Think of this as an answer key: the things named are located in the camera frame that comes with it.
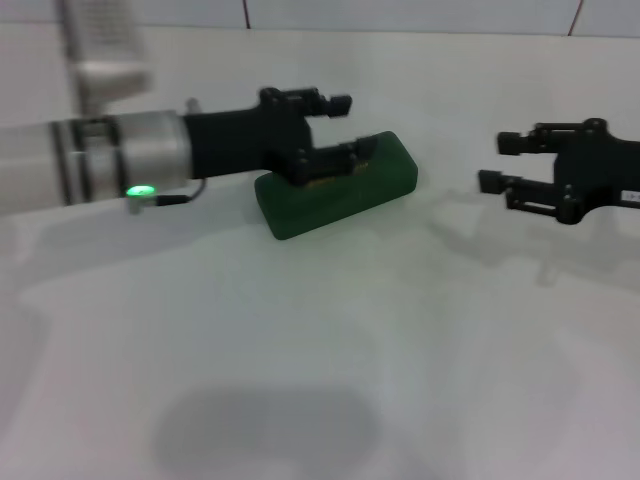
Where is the left wrist cable with connector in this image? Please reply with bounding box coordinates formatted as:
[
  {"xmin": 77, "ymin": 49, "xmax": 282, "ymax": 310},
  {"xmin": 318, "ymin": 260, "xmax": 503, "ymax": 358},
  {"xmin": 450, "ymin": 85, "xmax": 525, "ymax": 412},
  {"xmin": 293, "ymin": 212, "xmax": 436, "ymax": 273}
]
[{"xmin": 124, "ymin": 177, "xmax": 209, "ymax": 215}]

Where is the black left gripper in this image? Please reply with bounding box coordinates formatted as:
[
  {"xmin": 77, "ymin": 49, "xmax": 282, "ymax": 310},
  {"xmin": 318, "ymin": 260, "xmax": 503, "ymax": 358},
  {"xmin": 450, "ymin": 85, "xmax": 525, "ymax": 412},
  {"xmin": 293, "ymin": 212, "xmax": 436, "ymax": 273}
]
[{"xmin": 182, "ymin": 87, "xmax": 382, "ymax": 189}]

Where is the green glasses case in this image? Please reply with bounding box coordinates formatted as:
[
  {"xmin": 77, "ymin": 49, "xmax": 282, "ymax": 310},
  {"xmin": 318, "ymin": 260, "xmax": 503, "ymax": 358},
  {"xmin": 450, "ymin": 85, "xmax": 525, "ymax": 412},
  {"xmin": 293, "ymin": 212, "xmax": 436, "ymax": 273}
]
[{"xmin": 253, "ymin": 130, "xmax": 420, "ymax": 242}]

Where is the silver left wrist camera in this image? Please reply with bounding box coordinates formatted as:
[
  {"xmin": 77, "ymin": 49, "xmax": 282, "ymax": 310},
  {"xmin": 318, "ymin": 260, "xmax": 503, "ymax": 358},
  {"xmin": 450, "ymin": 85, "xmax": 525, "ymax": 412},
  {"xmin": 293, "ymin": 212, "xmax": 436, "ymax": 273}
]
[{"xmin": 59, "ymin": 0, "xmax": 154, "ymax": 116}]

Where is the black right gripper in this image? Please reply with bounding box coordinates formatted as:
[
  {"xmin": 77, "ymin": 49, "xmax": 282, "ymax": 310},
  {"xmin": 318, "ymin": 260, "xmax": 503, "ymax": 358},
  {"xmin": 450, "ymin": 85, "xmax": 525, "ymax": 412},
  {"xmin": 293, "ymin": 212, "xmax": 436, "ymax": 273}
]
[{"xmin": 477, "ymin": 118, "xmax": 640, "ymax": 227}]

